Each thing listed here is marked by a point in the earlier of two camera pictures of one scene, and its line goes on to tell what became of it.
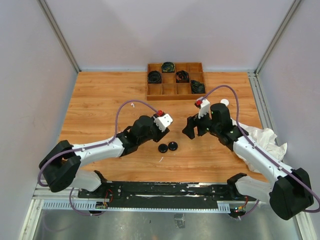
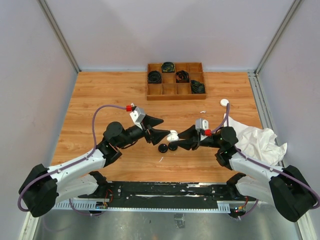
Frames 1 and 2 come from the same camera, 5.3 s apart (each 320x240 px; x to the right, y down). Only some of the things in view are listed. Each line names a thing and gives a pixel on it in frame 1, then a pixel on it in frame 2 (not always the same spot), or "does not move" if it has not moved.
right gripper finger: x=189 y=129 to x=187 y=144
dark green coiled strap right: x=197 y=87 does not move
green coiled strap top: x=168 y=67 does not move
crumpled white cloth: x=265 y=139 does not move
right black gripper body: x=205 y=124 to x=207 y=142
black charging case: x=163 y=148 does not move
